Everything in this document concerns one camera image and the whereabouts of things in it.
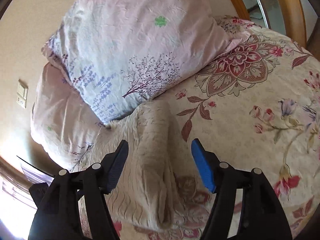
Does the beige cable-knit sweater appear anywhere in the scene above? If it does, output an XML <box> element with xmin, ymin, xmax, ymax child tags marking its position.
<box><xmin>80</xmin><ymin>100</ymin><xmax>201</xmax><ymax>240</ymax></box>

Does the pink pillow with green clovers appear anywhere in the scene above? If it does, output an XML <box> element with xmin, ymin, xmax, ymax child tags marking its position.
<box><xmin>30</xmin><ymin>63</ymin><xmax>104</xmax><ymax>170</ymax></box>

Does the white pink pillow tree print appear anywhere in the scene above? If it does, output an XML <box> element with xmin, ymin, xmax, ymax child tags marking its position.
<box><xmin>42</xmin><ymin>0</ymin><xmax>249</xmax><ymax>123</ymax></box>

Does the wooden curved headboard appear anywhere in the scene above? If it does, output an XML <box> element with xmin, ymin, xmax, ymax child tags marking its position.
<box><xmin>231</xmin><ymin>0</ymin><xmax>319</xmax><ymax>59</ymax></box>

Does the glass wardrobe door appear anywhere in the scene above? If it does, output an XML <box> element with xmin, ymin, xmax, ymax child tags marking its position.
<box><xmin>242</xmin><ymin>0</ymin><xmax>286</xmax><ymax>35</ymax></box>

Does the beige wall power socket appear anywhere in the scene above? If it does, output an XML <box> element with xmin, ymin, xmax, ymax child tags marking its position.
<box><xmin>16</xmin><ymin>95</ymin><xmax>27</xmax><ymax>109</ymax></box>

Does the beige wall switch plate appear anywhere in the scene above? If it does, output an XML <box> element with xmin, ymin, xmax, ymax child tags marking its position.
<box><xmin>17</xmin><ymin>79</ymin><xmax>28</xmax><ymax>100</ymax></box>

